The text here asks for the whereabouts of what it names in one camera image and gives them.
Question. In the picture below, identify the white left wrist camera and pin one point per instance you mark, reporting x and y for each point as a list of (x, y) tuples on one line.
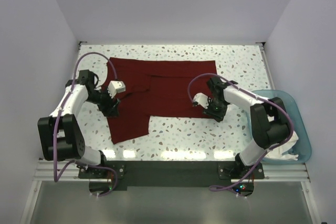
[(115, 87)]

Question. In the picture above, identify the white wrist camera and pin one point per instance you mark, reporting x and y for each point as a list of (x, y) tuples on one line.
[(115, 87), (201, 99)]

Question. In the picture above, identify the aluminium extrusion rail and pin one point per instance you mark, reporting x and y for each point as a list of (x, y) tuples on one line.
[(171, 192)]

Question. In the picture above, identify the dark red t-shirt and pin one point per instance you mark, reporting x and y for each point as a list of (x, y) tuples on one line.
[(155, 88)]

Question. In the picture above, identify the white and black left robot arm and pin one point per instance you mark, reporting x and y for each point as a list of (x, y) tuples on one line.
[(60, 132)]

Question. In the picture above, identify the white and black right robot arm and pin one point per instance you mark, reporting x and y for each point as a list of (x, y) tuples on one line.
[(270, 124)]

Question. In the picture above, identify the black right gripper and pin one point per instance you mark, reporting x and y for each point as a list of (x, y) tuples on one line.
[(218, 116)]

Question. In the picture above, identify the translucent blue plastic basket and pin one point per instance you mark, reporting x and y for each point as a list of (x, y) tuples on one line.
[(303, 146)]

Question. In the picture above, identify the white crumpled t-shirt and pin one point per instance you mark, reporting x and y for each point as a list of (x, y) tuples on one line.
[(282, 153)]

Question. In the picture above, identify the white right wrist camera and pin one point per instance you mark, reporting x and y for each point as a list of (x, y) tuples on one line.
[(201, 99)]

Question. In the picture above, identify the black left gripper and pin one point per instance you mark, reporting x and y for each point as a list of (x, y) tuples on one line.
[(110, 108)]

